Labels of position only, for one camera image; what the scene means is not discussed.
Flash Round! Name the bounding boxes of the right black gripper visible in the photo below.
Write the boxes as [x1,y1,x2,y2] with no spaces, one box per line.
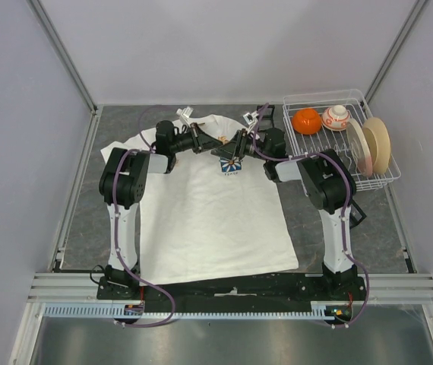
[211,129,270,162]

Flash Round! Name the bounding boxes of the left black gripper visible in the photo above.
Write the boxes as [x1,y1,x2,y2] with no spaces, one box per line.
[170,123,223,154]

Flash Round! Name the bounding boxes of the red orange brooch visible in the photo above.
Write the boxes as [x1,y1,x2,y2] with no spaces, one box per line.
[218,136,229,144]

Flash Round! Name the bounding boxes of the white t-shirt with flower print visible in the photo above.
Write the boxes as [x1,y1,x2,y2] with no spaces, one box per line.
[100,113,299,285]

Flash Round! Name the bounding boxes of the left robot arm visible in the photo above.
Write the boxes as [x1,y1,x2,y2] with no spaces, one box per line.
[99,120,223,299]

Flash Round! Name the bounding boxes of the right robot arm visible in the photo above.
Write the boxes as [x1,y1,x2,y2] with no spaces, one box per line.
[211,128,363,300]

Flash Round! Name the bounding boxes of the black square box far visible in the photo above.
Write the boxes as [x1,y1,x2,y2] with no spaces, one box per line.
[258,104,276,132]

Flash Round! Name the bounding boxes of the white bowl orange circles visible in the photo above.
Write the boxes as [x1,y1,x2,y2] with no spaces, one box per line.
[321,105,351,132]

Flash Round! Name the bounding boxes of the white plate pink rim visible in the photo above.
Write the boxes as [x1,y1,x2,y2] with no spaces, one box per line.
[346,119,373,177]

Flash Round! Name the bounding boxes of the beige plate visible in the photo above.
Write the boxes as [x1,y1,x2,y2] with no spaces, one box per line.
[362,117,392,175]

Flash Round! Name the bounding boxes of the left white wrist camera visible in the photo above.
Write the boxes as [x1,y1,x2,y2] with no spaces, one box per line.
[176,106,194,125]

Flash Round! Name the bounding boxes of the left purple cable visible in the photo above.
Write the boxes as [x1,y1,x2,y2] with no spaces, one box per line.
[109,105,175,329]

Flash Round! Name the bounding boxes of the purple cable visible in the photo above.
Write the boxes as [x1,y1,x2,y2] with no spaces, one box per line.
[251,102,370,330]
[109,105,175,329]

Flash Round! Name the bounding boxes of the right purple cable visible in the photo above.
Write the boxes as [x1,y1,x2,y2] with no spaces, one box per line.
[251,102,370,330]

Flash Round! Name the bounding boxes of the white wire dish rack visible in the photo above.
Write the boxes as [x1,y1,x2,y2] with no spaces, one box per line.
[283,89,401,192]

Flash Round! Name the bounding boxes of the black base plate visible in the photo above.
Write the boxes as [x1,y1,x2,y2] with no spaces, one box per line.
[97,276,354,313]

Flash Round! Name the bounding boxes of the light blue cable duct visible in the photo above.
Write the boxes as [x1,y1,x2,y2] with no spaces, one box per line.
[43,303,345,320]

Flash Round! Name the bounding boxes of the aluminium frame rail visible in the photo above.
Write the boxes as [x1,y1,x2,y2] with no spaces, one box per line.
[27,272,433,304]

